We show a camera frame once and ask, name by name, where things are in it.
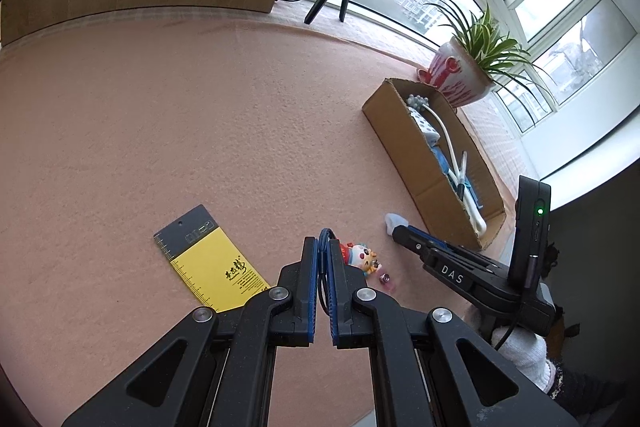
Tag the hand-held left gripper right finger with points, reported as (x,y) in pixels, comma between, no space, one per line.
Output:
(336,307)

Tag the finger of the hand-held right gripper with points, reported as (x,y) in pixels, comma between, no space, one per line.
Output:
(435,241)
(410,241)

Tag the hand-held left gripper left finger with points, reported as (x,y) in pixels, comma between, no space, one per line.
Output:
(310,297)

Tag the small white cap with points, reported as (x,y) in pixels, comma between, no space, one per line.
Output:
(395,222)

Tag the cardboard box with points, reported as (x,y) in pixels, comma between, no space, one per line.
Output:
(415,157)

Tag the grey knobbed roller massager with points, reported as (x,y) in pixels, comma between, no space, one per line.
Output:
(415,100)

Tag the person's right forearm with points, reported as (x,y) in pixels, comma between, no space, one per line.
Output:
(570,387)

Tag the person's right hand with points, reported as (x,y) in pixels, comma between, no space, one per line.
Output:
(525,352)

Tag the light blue clothes peg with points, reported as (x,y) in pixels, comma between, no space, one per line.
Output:
(470,194)

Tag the yellow and black ruler card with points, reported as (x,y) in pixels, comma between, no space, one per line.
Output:
(210,257)

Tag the white star-print tissue packet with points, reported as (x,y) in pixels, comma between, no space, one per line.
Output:
(425,124)

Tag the spider plant in red-white pot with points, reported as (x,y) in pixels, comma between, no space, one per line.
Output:
(457,72)

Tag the pink felt mat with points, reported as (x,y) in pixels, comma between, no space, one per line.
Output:
(150,132)

